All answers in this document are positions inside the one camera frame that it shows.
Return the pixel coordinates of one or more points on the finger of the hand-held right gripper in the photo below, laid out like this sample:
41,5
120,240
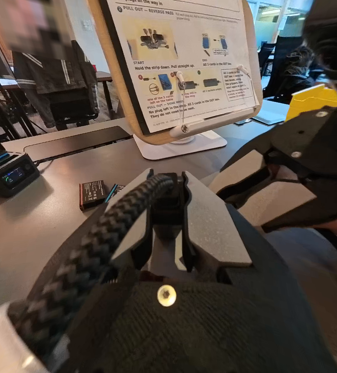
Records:
244,163
273,201

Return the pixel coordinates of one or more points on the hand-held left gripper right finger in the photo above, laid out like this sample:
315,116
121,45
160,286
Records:
215,230

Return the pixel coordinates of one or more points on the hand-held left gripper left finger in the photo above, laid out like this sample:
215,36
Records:
133,242

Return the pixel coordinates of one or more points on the yellow plastic bin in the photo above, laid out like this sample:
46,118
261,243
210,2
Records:
311,102

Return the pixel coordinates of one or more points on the blue-edged black battery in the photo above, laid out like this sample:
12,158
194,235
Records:
116,191

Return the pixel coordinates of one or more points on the red-edged black battery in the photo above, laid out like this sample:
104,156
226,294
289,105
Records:
92,193

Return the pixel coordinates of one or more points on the black office chair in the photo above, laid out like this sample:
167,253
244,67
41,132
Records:
285,58

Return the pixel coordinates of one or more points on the instruction sheet on wooden stand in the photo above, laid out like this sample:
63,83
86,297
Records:
186,58

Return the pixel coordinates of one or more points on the black battery charger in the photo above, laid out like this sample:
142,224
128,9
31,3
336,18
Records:
17,177

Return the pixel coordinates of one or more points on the dark striped jacket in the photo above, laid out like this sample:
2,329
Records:
54,78

